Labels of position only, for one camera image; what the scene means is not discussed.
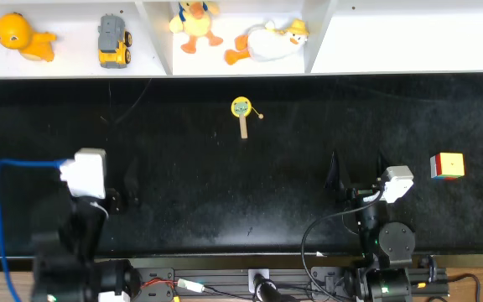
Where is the yellow plush duck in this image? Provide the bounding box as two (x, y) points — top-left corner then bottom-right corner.
(169, 1), (225, 55)

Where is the many-coloured puzzle cube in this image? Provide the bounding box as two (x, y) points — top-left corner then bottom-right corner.
(429, 152), (465, 181)

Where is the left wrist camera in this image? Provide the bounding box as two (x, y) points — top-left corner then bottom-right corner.
(59, 148), (108, 200)

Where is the black cable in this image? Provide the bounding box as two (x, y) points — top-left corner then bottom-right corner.
(300, 188), (385, 302)

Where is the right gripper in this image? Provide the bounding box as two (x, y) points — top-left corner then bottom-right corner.
(324, 147), (392, 203)

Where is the grey and yellow toy truck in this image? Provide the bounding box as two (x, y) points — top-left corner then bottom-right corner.
(96, 13), (133, 70)

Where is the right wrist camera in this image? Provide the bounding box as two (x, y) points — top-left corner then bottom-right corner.
(380, 165), (415, 205)

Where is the yellow rattle drum toy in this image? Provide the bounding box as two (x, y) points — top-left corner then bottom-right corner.
(230, 96), (264, 140)

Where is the yellow rubber duck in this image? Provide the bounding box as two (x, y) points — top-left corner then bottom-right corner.
(0, 12), (57, 63)

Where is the white shelf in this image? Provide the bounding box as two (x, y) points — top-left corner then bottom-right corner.
(0, 0), (483, 80)

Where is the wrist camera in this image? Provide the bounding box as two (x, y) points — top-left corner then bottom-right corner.
(380, 165), (415, 205)
(59, 148), (108, 200)

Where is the mounting rail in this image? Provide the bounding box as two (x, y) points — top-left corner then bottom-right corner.
(127, 253), (481, 302)

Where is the white plush duck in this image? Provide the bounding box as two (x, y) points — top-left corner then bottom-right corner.
(224, 18), (310, 66)

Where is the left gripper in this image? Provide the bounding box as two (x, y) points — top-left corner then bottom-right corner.
(105, 157), (141, 214)

